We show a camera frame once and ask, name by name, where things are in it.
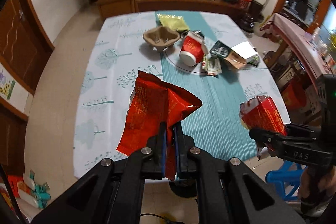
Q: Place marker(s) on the teal striped table runner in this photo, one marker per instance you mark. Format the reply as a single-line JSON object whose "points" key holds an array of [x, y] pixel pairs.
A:
{"points": [[215, 126]]}

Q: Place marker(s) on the red paper cup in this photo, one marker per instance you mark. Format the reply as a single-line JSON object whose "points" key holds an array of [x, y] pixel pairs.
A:
{"points": [[193, 49]]}

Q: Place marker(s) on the dark green tea packet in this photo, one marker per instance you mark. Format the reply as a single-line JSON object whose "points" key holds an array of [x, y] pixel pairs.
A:
{"points": [[220, 50]]}

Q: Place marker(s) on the brown pulp cup tray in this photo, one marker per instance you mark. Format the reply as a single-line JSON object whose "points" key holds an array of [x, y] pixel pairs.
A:
{"points": [[161, 38]]}

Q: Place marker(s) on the blue plastic stool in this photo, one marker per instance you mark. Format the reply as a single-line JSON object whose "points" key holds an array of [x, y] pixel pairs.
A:
{"points": [[286, 180]]}

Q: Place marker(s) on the person's right hand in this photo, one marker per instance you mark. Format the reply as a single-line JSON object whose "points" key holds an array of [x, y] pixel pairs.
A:
{"points": [[317, 186]]}

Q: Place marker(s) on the small green-white sachet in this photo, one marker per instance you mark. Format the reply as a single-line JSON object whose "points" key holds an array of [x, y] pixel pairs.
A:
{"points": [[212, 65]]}

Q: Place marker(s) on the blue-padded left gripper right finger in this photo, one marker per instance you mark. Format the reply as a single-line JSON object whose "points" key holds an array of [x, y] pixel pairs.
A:
{"points": [[182, 144]]}

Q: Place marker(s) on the red snack wrapper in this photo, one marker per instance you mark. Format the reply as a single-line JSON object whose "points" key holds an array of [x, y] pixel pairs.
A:
{"points": [[152, 102]]}

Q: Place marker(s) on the brown wooden door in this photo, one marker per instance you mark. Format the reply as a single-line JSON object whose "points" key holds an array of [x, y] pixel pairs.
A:
{"points": [[25, 46]]}

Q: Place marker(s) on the white tree-print tablecloth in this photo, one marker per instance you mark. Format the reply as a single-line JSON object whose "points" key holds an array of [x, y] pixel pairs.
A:
{"points": [[119, 53]]}

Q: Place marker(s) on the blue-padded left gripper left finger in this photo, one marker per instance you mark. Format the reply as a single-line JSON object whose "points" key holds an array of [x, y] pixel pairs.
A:
{"points": [[157, 162]]}

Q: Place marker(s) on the yellow-green snack pouch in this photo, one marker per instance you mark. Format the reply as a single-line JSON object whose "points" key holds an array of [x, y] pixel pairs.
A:
{"points": [[173, 22]]}

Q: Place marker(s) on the round white placemat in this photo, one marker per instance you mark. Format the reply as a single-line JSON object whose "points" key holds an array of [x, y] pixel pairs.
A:
{"points": [[174, 60]]}

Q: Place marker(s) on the wooden tv cabinet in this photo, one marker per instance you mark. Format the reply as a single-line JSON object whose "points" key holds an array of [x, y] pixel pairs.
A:
{"points": [[109, 8]]}

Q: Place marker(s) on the red snack bag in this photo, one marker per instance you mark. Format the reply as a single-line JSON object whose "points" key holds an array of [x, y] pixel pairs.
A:
{"points": [[261, 112]]}

